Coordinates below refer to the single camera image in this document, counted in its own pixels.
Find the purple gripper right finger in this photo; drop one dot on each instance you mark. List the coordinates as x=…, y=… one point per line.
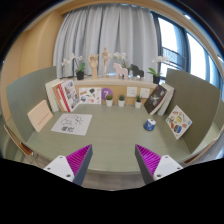
x=154, y=167

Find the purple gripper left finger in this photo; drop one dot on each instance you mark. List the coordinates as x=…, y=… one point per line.
x=72, y=167

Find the white printed mouse pad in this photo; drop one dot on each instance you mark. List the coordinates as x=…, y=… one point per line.
x=76, y=124

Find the blue white tape roll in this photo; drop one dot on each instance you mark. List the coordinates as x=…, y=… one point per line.
x=150, y=125

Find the colourful picture card right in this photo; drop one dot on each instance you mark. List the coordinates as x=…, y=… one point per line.
x=178, y=122

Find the white books right stack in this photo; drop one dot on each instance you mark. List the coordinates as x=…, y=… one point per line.
x=163, y=105

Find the white books stack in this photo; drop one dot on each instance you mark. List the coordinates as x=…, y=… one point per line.
x=51, y=95
x=163, y=105

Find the beige wooden card board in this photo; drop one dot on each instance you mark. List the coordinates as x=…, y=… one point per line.
x=40, y=115

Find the small potted plant right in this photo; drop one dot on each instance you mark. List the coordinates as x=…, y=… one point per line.
x=138, y=102

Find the small potted plant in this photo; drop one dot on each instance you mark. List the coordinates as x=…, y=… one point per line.
x=138, y=102
x=121, y=101
x=109, y=100

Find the dark book leaning right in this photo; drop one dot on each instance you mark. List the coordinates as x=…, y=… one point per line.
x=154, y=99

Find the picture card on shelf front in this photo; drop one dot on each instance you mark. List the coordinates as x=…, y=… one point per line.
x=90, y=95

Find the red white book left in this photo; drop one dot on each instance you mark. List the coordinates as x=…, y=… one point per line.
x=69, y=95

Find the small potted plant middle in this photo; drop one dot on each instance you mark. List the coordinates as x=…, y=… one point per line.
x=121, y=101

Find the small potted plant left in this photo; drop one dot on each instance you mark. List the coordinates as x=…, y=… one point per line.
x=109, y=100

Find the green partition panel right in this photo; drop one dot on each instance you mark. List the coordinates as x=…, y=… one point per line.
x=198, y=99

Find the green partition panel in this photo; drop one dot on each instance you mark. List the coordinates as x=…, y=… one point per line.
x=24, y=94
x=198, y=99

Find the purple round sign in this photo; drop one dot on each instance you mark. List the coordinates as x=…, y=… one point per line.
x=105, y=92

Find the white books left stack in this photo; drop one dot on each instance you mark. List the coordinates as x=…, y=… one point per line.
x=51, y=95

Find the green partition panel left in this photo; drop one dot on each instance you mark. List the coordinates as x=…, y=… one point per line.
x=24, y=94

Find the white orchid black pot right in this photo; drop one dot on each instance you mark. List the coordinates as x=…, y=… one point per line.
x=158, y=60

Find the white orchid black pot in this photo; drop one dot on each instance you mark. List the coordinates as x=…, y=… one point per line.
x=79, y=67
x=158, y=60

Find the white orchid black pot left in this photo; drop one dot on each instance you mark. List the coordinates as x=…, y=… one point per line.
x=79, y=67

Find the black wooden horse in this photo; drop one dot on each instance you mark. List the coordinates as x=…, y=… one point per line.
x=136, y=71

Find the pink wooden horse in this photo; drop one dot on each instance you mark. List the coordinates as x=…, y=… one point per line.
x=120, y=71

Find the wooden hand model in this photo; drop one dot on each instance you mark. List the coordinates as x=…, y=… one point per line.
x=93, y=62

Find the wooden mannequin figure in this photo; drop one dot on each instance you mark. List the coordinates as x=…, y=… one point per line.
x=105, y=56

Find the white orchid behind horse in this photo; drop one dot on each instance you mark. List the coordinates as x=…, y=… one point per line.
x=122, y=57

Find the grey curtain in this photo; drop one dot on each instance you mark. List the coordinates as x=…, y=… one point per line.
x=119, y=28

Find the white wall socket right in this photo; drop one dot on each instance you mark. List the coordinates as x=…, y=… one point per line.
x=144, y=92

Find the white wall socket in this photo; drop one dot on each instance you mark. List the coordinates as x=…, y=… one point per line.
x=131, y=92
x=144, y=92

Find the white wall socket left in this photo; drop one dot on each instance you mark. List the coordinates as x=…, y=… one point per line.
x=131, y=92

